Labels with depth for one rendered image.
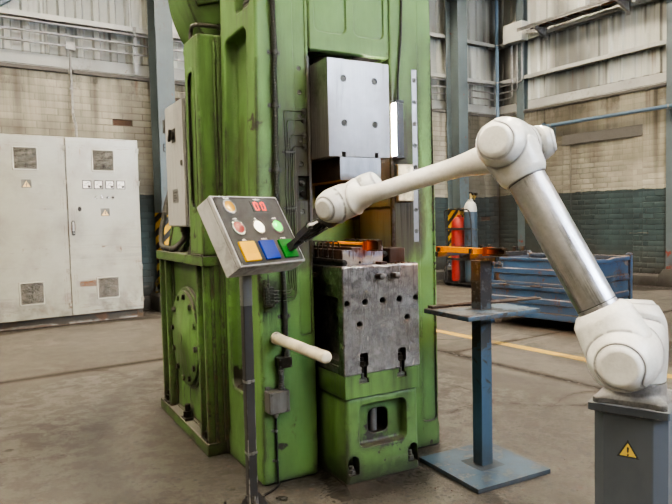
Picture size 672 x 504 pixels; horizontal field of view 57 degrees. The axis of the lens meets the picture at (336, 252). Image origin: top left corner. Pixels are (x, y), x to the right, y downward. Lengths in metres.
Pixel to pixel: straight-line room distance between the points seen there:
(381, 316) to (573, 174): 8.79
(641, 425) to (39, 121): 7.38
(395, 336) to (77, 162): 5.49
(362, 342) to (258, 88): 1.12
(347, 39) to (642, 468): 1.99
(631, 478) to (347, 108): 1.67
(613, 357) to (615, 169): 9.26
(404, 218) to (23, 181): 5.27
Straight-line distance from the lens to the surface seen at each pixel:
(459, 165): 1.91
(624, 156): 10.71
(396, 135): 2.87
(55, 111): 8.27
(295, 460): 2.81
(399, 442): 2.82
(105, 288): 7.63
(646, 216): 10.47
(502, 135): 1.63
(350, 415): 2.64
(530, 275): 6.37
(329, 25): 2.84
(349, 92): 2.64
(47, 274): 7.50
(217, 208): 2.15
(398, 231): 2.89
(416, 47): 3.06
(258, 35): 2.67
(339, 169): 2.58
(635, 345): 1.59
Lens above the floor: 1.11
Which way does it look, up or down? 3 degrees down
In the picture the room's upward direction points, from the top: 1 degrees counter-clockwise
